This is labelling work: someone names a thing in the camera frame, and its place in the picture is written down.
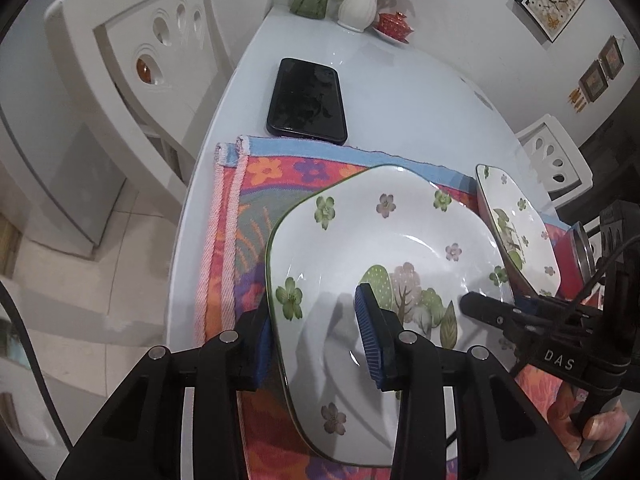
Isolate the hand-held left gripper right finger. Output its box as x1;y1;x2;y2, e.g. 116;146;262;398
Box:
354;282;583;480

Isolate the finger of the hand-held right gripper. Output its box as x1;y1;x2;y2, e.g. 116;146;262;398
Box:
514;295;602;319
459;291;542;357

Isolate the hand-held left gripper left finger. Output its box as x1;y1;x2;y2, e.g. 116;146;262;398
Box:
55;295;276;480

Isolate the small floral square plate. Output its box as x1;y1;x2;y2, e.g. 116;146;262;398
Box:
474;162;561;306

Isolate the large floral square plate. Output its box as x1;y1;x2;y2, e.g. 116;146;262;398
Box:
265;164;518;468

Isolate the person's right hand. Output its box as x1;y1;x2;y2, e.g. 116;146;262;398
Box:
547;382;633;465

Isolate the colourful floral cloth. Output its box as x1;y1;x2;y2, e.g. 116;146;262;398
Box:
194;135;591;480

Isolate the white dining chair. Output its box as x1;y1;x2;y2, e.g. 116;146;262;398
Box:
514;114;595;208
42;0;236;211

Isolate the dark wooden furniture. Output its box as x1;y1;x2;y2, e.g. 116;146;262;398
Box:
550;110;640;221

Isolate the small framed picture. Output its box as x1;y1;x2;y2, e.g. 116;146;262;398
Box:
597;35;626;80
579;59;610;103

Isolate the black smartphone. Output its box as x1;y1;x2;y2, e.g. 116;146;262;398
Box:
265;57;349;146

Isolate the grey cabinet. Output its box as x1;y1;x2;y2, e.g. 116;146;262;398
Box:
0;105;126;261

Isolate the white saucer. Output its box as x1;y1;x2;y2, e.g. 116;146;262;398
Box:
372;25;412;45

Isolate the white ribbed vase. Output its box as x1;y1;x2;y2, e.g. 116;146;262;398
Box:
338;0;381;31

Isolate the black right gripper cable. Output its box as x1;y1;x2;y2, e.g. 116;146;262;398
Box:
507;237;640;378

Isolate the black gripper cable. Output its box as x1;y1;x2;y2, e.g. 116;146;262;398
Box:
0;280;77;453
507;237;640;378

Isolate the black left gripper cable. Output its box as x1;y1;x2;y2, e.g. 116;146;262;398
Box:
0;280;77;453

